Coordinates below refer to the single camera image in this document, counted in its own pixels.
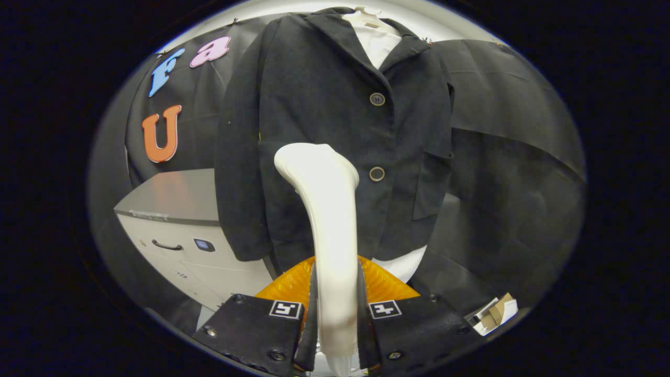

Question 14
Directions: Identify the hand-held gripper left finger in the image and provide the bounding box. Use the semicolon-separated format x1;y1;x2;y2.
191;256;320;377

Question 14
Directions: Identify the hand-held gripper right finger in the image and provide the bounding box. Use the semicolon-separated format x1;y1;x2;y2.
358;256;485;375

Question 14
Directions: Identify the white garment steamer head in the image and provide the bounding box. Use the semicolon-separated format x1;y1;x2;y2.
274;142;361;362

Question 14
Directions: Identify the black jacket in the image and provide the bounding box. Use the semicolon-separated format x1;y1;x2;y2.
214;6;455;273

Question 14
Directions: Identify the white shirt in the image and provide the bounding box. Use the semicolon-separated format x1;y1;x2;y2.
343;12;427;283

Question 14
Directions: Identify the white clothes hanger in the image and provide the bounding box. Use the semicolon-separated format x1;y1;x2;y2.
343;5;401;35

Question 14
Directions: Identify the cardboard box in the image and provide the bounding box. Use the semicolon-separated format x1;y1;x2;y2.
466;292;519;337

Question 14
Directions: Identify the grey cabinet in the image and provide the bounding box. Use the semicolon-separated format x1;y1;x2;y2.
114;168;278;312

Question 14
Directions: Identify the black backdrop cloth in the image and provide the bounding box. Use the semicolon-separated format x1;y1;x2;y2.
89;18;587;325

